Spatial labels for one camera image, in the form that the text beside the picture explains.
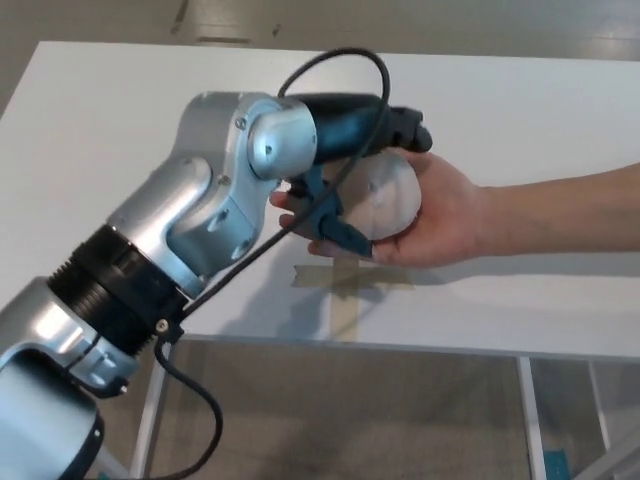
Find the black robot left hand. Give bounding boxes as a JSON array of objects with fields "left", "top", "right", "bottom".
[{"left": 287, "top": 92, "right": 432, "bottom": 260}]

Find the person's bare hand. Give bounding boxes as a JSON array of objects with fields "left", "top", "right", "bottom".
[{"left": 269, "top": 152, "right": 494, "bottom": 269}]

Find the pink dumpling toy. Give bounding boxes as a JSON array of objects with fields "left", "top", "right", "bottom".
[{"left": 344, "top": 152, "right": 422, "bottom": 244}]

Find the person's bare forearm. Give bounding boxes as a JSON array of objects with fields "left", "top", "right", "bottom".
[{"left": 487, "top": 162, "right": 640, "bottom": 256}]

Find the white table leg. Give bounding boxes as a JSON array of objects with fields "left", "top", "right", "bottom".
[
  {"left": 517, "top": 355, "right": 546, "bottom": 480},
  {"left": 587, "top": 360, "right": 614, "bottom": 451},
  {"left": 130, "top": 344, "right": 174, "bottom": 480}
]

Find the blue floor tape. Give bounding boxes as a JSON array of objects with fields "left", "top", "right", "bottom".
[{"left": 542, "top": 449, "right": 569, "bottom": 480}]

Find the light blue metal frame bar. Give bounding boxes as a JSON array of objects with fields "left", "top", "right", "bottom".
[{"left": 569, "top": 424, "right": 640, "bottom": 480}]

